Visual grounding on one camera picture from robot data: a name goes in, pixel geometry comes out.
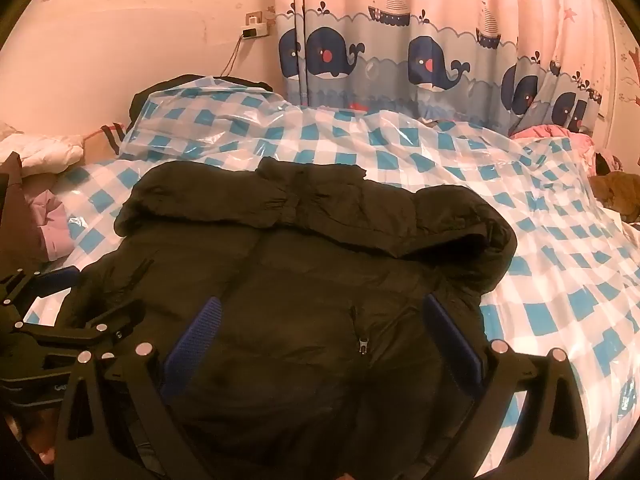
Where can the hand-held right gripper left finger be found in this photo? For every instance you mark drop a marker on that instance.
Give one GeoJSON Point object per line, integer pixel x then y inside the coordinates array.
{"type": "Point", "coordinates": [192, 345]}

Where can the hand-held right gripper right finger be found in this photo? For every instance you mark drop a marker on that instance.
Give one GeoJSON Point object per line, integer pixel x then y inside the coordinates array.
{"type": "Point", "coordinates": [450, 342]}

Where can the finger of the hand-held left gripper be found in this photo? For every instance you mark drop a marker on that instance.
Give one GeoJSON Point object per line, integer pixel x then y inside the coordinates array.
{"type": "Point", "coordinates": [100, 332]}
{"type": "Point", "coordinates": [55, 278]}

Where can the black puffer jacket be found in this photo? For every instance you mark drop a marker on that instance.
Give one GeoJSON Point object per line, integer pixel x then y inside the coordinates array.
{"type": "Point", "coordinates": [300, 285]}

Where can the pink garment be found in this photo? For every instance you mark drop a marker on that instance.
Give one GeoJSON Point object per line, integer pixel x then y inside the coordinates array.
{"type": "Point", "coordinates": [50, 225]}

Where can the brown garment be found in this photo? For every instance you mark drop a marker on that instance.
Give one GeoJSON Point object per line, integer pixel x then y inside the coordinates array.
{"type": "Point", "coordinates": [20, 220]}

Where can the white padded garment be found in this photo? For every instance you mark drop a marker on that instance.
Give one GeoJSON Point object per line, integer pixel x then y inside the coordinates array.
{"type": "Point", "coordinates": [40, 152]}

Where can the blue white checked plastic sheet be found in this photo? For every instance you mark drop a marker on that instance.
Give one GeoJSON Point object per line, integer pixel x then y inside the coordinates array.
{"type": "Point", "coordinates": [550, 260]}

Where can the tan striped cushion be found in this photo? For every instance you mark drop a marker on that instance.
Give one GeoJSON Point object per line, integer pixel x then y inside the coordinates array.
{"type": "Point", "coordinates": [107, 140]}

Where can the brown plush toy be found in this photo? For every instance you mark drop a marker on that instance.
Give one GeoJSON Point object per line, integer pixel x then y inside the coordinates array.
{"type": "Point", "coordinates": [617, 195]}

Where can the pink cloth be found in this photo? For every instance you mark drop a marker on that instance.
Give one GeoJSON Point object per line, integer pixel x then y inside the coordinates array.
{"type": "Point", "coordinates": [545, 132]}

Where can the whale print curtain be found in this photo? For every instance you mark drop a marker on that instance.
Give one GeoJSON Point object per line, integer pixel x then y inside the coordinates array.
{"type": "Point", "coordinates": [400, 35]}

